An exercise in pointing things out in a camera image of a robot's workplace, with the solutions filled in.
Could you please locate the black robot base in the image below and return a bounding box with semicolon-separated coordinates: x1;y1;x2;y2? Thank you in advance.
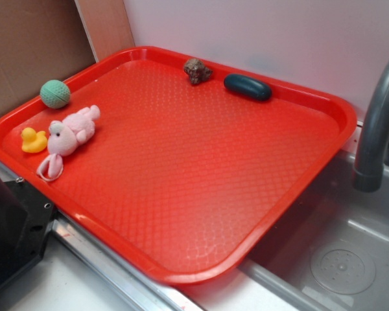
0;178;55;290

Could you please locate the yellow rubber duck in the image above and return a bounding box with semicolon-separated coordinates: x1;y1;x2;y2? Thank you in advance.
21;127;48;153

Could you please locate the red plastic tray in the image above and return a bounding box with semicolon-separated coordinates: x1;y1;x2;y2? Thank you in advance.
0;47;357;284

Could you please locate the brown rock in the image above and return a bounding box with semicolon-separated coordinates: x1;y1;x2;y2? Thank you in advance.
183;58;213;85

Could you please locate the dark teal oval soap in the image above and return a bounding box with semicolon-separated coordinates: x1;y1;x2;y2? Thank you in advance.
224;73;272;101

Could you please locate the pink plush toy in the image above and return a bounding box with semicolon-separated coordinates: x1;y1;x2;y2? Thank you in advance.
36;105;100;181

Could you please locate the green textured ball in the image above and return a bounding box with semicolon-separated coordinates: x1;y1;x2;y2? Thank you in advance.
40;80;71;109

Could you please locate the grey toy sink basin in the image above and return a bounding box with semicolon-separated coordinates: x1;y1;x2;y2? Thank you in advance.
182;132;389;310

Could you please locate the grey faucet spout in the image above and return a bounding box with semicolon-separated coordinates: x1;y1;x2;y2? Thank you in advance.
352;62;389;192

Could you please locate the brown cardboard panel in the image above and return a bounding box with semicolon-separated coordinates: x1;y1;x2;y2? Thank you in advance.
0;1;134;117

